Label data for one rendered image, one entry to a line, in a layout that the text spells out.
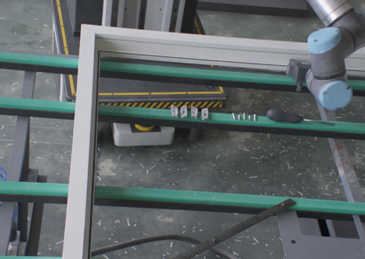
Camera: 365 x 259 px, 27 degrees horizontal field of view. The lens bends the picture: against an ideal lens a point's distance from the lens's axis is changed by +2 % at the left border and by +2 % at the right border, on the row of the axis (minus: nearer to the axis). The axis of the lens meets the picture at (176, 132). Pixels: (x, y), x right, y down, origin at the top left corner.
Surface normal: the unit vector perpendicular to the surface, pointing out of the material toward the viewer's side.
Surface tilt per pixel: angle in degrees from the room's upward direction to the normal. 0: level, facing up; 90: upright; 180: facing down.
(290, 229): 0
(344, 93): 75
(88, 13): 90
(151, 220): 0
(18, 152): 0
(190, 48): 90
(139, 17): 90
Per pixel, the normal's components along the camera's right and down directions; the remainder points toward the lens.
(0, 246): 0.13, -0.76
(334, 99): 0.11, 0.43
